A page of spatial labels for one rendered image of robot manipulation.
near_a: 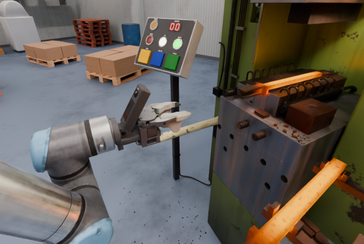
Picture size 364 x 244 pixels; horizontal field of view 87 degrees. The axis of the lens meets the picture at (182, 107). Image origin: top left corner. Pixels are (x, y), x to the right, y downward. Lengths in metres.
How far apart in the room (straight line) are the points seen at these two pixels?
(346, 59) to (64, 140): 1.11
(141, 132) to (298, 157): 0.46
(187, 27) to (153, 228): 1.22
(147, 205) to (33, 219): 1.21
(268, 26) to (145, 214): 1.34
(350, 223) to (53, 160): 0.94
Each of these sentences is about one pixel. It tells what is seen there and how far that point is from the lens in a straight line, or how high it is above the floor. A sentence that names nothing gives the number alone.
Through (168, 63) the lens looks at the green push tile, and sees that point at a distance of 1.00.
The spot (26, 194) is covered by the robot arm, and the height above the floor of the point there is 1.02.
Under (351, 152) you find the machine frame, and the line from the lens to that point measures 0.83.
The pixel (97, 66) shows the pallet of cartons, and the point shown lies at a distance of 3.85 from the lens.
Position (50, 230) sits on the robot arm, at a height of 0.94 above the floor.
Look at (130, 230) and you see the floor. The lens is 1.49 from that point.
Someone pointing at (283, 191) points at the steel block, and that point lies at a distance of 0.78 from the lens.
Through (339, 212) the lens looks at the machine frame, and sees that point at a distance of 0.97.
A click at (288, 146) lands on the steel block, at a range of 0.68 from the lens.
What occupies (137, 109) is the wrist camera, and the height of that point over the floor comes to 1.04.
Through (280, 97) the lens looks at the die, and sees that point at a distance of 0.73.
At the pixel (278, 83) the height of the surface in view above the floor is 1.01.
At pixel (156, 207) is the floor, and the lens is 1.55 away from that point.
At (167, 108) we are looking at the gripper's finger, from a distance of 0.58.
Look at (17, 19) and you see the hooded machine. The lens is 7.45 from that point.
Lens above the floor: 1.27
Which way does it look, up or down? 28 degrees down
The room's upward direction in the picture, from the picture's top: straight up
